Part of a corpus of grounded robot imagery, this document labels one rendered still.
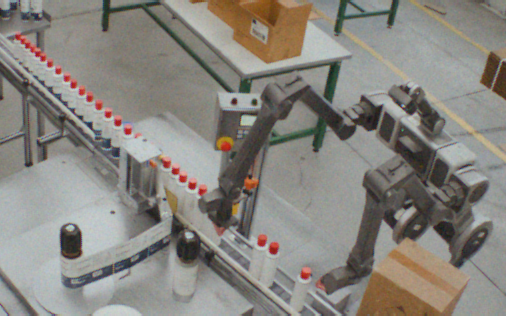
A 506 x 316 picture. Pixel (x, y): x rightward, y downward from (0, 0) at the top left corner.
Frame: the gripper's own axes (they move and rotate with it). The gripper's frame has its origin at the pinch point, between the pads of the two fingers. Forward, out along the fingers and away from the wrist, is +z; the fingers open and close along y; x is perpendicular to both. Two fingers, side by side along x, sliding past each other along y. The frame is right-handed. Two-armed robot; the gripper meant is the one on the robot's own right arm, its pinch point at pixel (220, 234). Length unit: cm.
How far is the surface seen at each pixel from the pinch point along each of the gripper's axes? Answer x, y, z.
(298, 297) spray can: 4.6, 37.2, 4.9
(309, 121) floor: 211, -124, 103
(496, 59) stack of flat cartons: 401, -76, 76
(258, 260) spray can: 4.1, 16.5, 2.5
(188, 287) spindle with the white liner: -23.4, 10.2, 5.5
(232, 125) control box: 9.0, -10.6, -38.7
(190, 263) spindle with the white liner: -22.6, 9.0, -5.3
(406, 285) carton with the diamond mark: 27, 65, -11
